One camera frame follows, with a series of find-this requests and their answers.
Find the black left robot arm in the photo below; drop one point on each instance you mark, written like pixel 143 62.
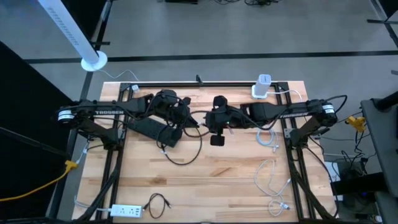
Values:
pixel 105 111

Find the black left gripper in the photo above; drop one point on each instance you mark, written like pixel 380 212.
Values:
pixel 168 105

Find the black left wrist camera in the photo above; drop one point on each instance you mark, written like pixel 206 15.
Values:
pixel 187 102

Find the white wall charger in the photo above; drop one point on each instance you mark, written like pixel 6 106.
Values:
pixel 135 88

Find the dark grey cart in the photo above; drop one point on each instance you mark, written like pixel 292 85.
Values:
pixel 382 140

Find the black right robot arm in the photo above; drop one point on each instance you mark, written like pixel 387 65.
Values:
pixel 292 112

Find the black aluminium table frame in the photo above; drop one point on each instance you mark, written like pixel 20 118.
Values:
pixel 236 84

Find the black power strip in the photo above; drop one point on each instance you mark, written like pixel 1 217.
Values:
pixel 144 127

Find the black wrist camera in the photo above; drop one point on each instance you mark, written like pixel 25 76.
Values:
pixel 217 140
pixel 187 102

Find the white tower power strip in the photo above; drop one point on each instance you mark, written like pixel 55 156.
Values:
pixel 262 85

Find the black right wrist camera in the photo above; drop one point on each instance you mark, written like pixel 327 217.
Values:
pixel 217 140

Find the yellow connector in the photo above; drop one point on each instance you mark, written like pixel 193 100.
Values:
pixel 357 122

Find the black floor box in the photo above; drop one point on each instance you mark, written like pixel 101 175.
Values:
pixel 357 187

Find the white tower fan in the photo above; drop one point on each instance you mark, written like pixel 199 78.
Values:
pixel 71 31

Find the white flat power strip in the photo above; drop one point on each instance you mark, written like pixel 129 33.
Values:
pixel 126 211

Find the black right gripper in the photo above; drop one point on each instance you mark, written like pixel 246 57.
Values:
pixel 230 116

